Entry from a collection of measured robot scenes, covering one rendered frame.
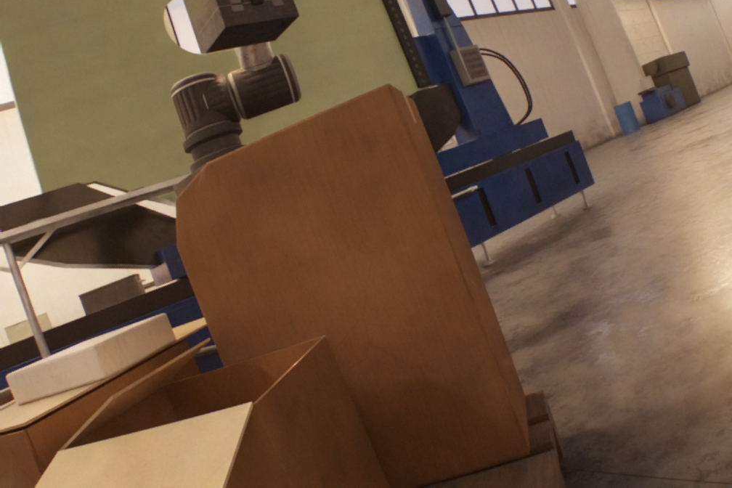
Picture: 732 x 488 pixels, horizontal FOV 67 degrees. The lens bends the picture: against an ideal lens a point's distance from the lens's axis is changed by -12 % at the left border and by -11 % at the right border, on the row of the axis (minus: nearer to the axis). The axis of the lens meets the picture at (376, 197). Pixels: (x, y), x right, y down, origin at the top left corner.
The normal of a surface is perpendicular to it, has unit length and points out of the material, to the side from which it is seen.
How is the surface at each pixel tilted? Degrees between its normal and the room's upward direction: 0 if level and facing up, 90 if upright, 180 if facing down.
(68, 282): 90
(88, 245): 90
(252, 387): 90
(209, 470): 20
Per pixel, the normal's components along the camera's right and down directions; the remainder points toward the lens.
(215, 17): -0.75, 0.29
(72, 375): -0.19, 0.06
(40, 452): 0.91, -0.36
